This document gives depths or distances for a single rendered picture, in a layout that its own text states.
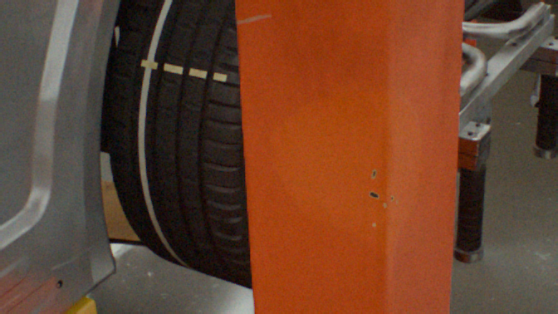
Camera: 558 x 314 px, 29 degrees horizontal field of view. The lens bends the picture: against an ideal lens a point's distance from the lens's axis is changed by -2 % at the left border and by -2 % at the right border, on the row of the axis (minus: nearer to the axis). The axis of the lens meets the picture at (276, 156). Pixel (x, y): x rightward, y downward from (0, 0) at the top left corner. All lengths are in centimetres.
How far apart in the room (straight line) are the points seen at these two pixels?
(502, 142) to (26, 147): 229
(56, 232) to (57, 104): 17
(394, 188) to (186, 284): 187
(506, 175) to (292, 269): 224
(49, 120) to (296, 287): 44
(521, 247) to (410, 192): 195
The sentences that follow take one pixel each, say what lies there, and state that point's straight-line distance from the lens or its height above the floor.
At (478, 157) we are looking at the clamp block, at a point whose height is 92.
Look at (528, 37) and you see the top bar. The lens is 169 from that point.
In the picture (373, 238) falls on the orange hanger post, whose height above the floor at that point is 107.
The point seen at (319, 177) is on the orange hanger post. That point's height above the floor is 112.
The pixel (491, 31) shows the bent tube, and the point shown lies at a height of 101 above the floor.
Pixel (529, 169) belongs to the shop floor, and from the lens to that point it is 333.
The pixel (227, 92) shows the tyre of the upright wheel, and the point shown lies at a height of 99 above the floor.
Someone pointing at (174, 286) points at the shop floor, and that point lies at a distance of 281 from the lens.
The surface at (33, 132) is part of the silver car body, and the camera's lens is 139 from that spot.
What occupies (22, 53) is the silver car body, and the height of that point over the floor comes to 112.
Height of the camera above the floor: 163
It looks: 29 degrees down
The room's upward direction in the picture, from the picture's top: 3 degrees counter-clockwise
